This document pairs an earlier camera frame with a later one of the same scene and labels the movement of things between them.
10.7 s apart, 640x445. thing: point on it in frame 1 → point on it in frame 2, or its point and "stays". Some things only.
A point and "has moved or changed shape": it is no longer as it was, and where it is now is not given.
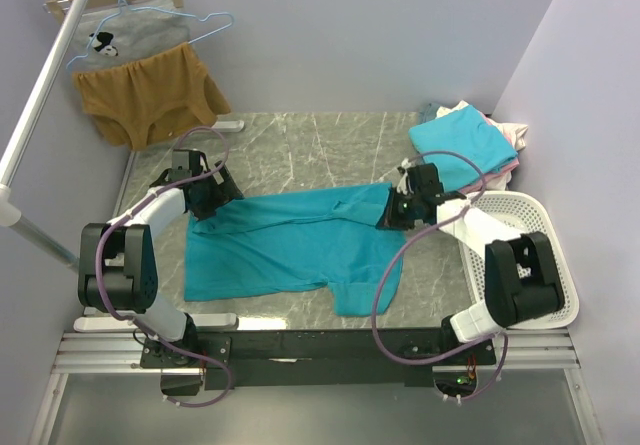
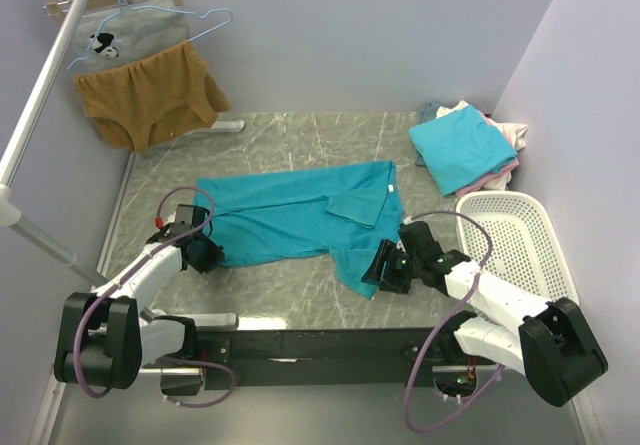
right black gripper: (389, 219) → (387, 252)
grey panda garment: (128, 33) stays
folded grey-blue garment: (427, 113) stays
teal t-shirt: (299, 239) has moved or changed shape
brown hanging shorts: (143, 102) stays
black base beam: (318, 358) stays
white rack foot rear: (232, 126) stays
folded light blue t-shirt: (466, 132) stays
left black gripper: (224, 193) → (215, 254)
